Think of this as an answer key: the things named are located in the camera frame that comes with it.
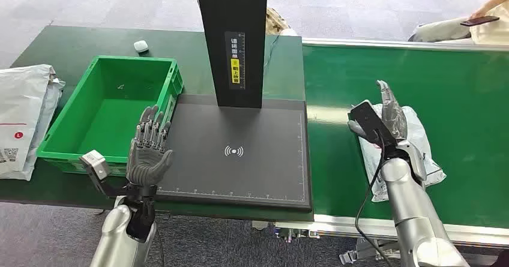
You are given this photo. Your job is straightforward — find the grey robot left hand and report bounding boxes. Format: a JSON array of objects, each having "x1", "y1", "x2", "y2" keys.
[{"x1": 126, "y1": 105, "x2": 175, "y2": 188}]

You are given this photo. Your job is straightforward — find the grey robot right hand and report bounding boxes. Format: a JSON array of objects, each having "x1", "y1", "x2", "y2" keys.
[{"x1": 348, "y1": 80, "x2": 429, "y2": 182}]

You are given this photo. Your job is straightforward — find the grey-white courier mailer package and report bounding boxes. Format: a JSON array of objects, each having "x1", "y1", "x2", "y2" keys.
[{"x1": 358, "y1": 104, "x2": 447, "y2": 203}]

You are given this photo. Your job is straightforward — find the green conveyor belt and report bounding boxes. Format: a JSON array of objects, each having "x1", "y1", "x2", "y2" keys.
[{"x1": 274, "y1": 37, "x2": 509, "y2": 267}]

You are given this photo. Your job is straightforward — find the black scanner machine column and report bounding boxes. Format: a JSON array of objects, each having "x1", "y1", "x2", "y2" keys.
[{"x1": 193, "y1": 0, "x2": 269, "y2": 109}]

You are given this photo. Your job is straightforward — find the green plastic crate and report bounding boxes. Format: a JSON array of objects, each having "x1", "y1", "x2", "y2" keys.
[{"x1": 36, "y1": 55, "x2": 184, "y2": 178}]

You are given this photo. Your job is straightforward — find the plain grey-white mailer bag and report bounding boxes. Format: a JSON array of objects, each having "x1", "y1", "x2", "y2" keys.
[{"x1": 22, "y1": 78, "x2": 67, "y2": 182}]

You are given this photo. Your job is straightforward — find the black smartphone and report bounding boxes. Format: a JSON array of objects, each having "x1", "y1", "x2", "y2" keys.
[{"x1": 460, "y1": 15, "x2": 500, "y2": 28}]

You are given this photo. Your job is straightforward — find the person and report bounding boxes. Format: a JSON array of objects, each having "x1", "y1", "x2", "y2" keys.
[{"x1": 407, "y1": 0, "x2": 509, "y2": 46}]

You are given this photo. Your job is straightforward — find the white mailer with red mark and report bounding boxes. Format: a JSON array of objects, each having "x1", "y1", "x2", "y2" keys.
[{"x1": 0, "y1": 64, "x2": 56, "y2": 179}]

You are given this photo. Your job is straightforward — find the patterned woven bag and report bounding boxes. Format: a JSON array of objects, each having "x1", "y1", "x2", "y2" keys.
[{"x1": 265, "y1": 7, "x2": 298, "y2": 36}]

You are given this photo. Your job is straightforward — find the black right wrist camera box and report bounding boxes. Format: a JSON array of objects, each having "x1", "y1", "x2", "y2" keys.
[{"x1": 349, "y1": 100, "x2": 399, "y2": 147}]

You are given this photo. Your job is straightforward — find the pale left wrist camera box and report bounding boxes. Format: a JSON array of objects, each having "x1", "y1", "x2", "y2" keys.
[{"x1": 79, "y1": 149, "x2": 130, "y2": 197}]

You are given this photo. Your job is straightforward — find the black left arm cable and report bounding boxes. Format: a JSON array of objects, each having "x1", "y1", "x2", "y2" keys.
[{"x1": 156, "y1": 223, "x2": 166, "y2": 267}]

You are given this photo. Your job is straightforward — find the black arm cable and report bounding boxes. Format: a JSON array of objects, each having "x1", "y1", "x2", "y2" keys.
[
  {"x1": 156, "y1": 223, "x2": 166, "y2": 267},
  {"x1": 354, "y1": 130, "x2": 395, "y2": 267}
]

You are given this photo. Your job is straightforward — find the black scanner machine base plate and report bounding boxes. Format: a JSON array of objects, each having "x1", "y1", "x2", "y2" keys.
[{"x1": 152, "y1": 94, "x2": 314, "y2": 213}]

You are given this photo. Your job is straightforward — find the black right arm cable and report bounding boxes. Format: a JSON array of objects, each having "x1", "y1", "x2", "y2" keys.
[{"x1": 354, "y1": 130, "x2": 395, "y2": 267}]

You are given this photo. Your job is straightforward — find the thin black table cable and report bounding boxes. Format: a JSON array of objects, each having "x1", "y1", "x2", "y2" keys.
[{"x1": 264, "y1": 34, "x2": 282, "y2": 70}]

